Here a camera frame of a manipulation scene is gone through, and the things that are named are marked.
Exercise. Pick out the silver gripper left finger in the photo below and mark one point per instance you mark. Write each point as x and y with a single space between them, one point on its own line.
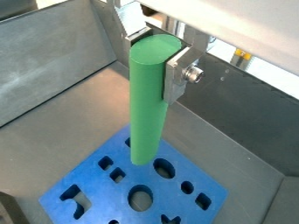
125 27

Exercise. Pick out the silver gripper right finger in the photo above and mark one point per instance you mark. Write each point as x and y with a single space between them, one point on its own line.
182 70

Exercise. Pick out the green oval peg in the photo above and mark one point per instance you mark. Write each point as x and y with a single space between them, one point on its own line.
148 54

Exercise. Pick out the yellow black fixture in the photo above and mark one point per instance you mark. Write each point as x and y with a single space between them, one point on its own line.
240 59

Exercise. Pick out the blue shape sorting board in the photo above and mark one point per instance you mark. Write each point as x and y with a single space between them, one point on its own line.
108 191

